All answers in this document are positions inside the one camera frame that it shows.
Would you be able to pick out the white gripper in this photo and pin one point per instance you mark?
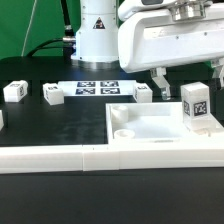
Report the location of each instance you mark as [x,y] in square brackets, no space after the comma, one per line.
[151,39]

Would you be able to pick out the white square tabletop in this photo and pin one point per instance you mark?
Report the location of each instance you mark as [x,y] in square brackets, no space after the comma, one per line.
[153,123]

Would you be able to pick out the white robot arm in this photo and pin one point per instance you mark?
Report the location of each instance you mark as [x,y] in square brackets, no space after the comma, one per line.
[97,38]

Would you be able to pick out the white obstacle fence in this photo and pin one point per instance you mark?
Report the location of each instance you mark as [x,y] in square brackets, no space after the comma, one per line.
[190,153]

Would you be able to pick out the white block left edge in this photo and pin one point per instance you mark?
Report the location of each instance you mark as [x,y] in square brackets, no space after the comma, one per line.
[1,120]

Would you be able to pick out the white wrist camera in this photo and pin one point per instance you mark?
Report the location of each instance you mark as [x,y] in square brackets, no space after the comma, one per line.
[130,7]

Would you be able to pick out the white marker base plate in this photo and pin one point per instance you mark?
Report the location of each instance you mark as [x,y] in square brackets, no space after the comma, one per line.
[97,88]

